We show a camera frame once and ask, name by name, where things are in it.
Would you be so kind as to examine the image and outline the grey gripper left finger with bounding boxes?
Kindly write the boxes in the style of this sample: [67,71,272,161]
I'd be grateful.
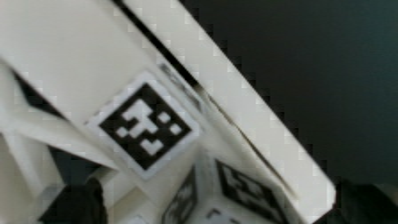
[39,178,108,224]

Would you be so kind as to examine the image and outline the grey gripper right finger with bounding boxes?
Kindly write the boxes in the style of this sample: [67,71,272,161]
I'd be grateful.
[313,180,398,224]

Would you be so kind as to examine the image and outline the small tagged cube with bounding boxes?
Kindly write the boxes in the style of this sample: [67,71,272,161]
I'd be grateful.
[158,156,298,224]

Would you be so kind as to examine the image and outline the white chair back plate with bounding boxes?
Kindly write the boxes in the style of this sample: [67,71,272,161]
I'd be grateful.
[0,0,336,224]

